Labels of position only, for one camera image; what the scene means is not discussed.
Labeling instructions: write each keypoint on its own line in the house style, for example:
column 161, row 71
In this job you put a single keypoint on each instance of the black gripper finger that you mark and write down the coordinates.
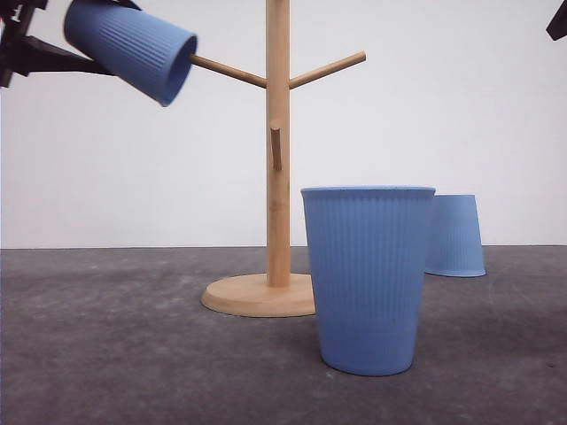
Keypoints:
column 557, row 29

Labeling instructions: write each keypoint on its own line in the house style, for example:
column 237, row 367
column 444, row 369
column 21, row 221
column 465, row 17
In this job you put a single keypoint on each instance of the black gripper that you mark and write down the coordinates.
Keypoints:
column 37, row 55

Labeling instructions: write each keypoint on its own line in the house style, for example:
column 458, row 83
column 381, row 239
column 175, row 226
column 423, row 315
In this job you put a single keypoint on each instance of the blue ribbed cup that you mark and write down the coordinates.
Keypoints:
column 371, row 248
column 142, row 53
column 454, row 243

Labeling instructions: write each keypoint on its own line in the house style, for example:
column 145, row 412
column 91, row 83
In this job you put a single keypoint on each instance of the blue ribbed cup front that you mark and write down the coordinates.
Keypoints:
column 371, row 248

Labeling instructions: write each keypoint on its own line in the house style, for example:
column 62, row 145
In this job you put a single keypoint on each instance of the wooden cup tree stand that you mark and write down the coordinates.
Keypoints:
column 277, row 293

